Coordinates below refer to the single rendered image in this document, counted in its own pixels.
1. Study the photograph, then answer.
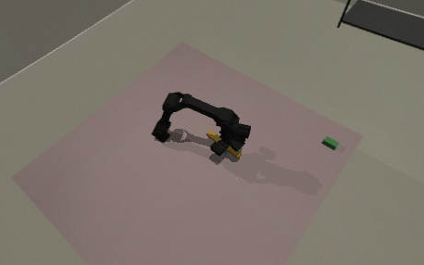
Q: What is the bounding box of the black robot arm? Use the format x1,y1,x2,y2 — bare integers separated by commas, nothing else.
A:
152,92,251,151

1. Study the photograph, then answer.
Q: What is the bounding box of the small green block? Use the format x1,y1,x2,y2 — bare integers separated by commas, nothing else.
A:
322,136,339,150

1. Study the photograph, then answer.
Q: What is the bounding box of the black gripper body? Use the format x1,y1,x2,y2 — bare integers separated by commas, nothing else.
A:
210,130,234,156

